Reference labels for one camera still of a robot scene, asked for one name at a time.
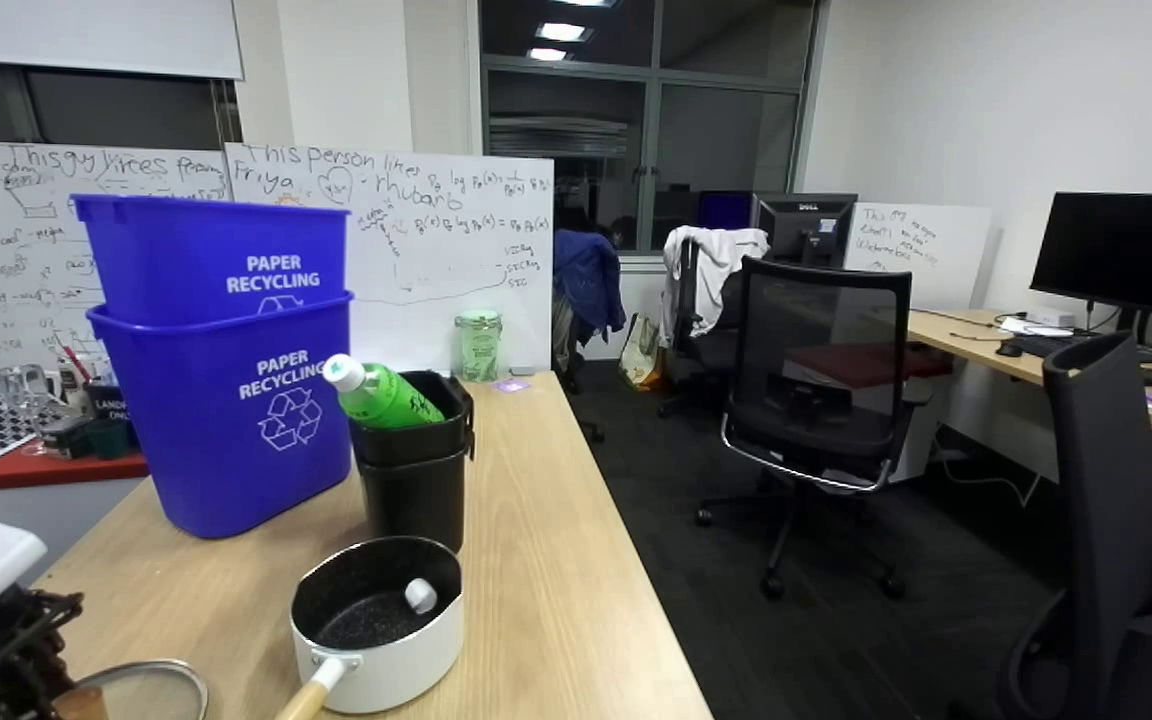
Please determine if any glass lid with wooden knob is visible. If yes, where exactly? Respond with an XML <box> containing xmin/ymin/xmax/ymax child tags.
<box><xmin>52</xmin><ymin>651</ymin><xmax>214</xmax><ymax>720</ymax></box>

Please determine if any dark desk clutter pile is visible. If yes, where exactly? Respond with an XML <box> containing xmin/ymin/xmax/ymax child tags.
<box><xmin>48</xmin><ymin>335</ymin><xmax>144</xmax><ymax>459</ymax></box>

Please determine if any large blue paper recycling bin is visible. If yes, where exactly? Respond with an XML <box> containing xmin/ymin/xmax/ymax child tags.
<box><xmin>84</xmin><ymin>294</ymin><xmax>356</xmax><ymax>544</ymax></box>

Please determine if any whiteboard with red marker notes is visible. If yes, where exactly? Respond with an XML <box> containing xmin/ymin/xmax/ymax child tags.
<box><xmin>0</xmin><ymin>136</ymin><xmax>231</xmax><ymax>392</ymax></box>

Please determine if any small white cylinder object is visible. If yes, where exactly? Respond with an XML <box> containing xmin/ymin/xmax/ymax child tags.
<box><xmin>399</xmin><ymin>572</ymin><xmax>444</xmax><ymax>620</ymax></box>

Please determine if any black plastic waste bin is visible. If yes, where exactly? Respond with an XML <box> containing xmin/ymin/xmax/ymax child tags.
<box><xmin>344</xmin><ymin>369</ymin><xmax>479</xmax><ymax>556</ymax></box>

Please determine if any small blue paper recycling bin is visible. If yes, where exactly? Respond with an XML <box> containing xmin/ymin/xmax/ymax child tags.
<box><xmin>69</xmin><ymin>191</ymin><xmax>352</xmax><ymax>327</ymax></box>

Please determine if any green plastic bottle white cap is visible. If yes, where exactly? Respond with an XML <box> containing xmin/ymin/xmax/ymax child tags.
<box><xmin>320</xmin><ymin>353</ymin><xmax>446</xmax><ymax>438</ymax></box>

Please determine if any light green can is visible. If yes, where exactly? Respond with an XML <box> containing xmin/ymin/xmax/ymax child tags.
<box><xmin>452</xmin><ymin>308</ymin><xmax>508</xmax><ymax>386</ymax></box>

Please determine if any wide whiteboard with black writing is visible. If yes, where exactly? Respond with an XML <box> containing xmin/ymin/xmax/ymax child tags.
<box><xmin>223</xmin><ymin>139</ymin><xmax>557</xmax><ymax>375</ymax></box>

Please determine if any white roller blind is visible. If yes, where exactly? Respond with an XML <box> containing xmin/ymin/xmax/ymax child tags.
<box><xmin>0</xmin><ymin>0</ymin><xmax>249</xmax><ymax>86</ymax></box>

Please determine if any blue jacket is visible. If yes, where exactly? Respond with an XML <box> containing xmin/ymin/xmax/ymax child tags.
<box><xmin>553</xmin><ymin>225</ymin><xmax>628</xmax><ymax>344</ymax></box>

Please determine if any yellow bag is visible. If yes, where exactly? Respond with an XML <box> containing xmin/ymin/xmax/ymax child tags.
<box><xmin>619</xmin><ymin>313</ymin><xmax>670</xmax><ymax>392</ymax></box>

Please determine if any white cloth on chair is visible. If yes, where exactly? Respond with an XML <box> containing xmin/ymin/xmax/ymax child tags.
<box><xmin>659</xmin><ymin>220</ymin><xmax>770</xmax><ymax>339</ymax></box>

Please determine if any black mesh office chair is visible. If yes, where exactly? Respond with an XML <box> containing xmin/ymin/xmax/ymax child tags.
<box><xmin>693</xmin><ymin>255</ymin><xmax>917</xmax><ymax>601</ymax></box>

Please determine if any small black computer monitor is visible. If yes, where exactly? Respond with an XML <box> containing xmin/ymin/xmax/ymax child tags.
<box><xmin>751</xmin><ymin>189</ymin><xmax>858</xmax><ymax>274</ymax></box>

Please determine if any small leaning whiteboard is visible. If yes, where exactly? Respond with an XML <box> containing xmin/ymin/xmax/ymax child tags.
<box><xmin>843</xmin><ymin>195</ymin><xmax>999</xmax><ymax>318</ymax></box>

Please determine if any light wooden office desk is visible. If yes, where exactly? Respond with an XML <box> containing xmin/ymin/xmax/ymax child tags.
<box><xmin>904</xmin><ymin>308</ymin><xmax>1152</xmax><ymax>443</ymax></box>

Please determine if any black keyboard on desk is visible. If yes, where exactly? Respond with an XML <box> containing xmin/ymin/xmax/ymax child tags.
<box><xmin>997</xmin><ymin>327</ymin><xmax>1080</xmax><ymax>359</ymax></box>

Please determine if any large black computer monitor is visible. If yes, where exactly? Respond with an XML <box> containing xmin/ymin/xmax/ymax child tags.
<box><xmin>1026</xmin><ymin>189</ymin><xmax>1152</xmax><ymax>348</ymax></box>

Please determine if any white pot with wooden handle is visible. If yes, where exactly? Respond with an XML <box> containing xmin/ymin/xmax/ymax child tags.
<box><xmin>271</xmin><ymin>531</ymin><xmax>466</xmax><ymax>720</ymax></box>

